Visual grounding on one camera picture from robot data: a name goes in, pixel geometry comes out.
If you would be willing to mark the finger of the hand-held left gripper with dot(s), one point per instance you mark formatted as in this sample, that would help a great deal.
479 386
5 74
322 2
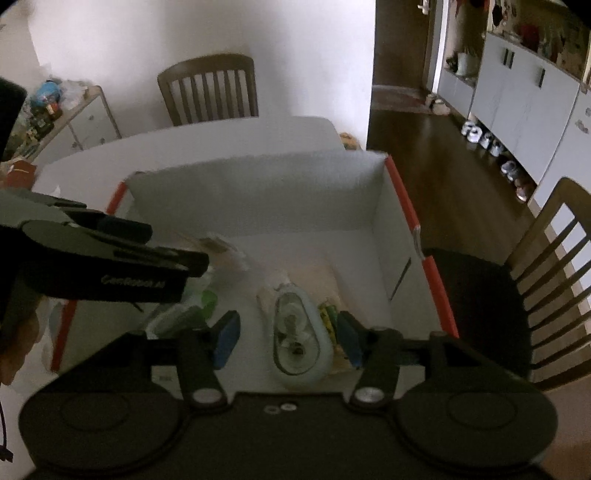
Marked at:
115 227
138 258

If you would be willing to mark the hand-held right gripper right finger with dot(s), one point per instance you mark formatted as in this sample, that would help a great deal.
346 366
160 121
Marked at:
348 338

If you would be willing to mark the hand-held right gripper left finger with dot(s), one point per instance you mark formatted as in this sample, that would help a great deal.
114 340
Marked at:
228 337

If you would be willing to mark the white green plastic bag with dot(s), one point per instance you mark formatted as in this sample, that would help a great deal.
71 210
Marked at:
184 304

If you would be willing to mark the red shoe box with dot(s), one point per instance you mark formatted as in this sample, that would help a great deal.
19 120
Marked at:
295 203

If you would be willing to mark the person's left hand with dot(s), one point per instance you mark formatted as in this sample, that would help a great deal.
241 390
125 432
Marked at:
18 350

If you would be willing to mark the green yellow snack packet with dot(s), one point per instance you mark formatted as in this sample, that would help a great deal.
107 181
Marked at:
328 318

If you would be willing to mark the white drawer sideboard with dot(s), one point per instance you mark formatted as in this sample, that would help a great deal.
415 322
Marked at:
87 124

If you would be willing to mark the wooden chair with dark cushion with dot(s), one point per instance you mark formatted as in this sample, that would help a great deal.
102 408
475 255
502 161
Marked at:
480 304

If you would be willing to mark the clear plastic bag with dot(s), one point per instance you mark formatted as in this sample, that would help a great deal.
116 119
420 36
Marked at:
73 94

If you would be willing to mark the blue globe toy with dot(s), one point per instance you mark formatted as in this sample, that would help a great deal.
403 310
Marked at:
46 94

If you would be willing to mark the wooden slat-back chair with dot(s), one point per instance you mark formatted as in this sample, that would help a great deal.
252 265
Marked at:
207 69

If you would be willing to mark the brown plush toy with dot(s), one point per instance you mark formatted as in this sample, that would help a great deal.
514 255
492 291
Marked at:
349 141

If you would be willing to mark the row of shoes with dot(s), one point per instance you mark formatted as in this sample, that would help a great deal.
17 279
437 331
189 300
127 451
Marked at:
496 154

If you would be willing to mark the patterned doormat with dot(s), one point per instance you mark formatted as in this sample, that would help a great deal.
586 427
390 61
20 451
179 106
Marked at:
399 98

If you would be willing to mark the pair of slippers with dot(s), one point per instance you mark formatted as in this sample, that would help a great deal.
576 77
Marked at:
437 104

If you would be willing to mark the grey tote bag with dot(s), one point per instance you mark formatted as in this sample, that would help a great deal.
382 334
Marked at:
466 64

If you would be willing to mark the brown wooden door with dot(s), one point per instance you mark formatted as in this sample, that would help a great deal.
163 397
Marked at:
401 41

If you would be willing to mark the hanging orange black clothing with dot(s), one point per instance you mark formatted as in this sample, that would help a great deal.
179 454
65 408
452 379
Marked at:
471 4

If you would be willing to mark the white wall cabinet unit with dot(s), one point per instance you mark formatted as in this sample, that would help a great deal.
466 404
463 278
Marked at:
521 101

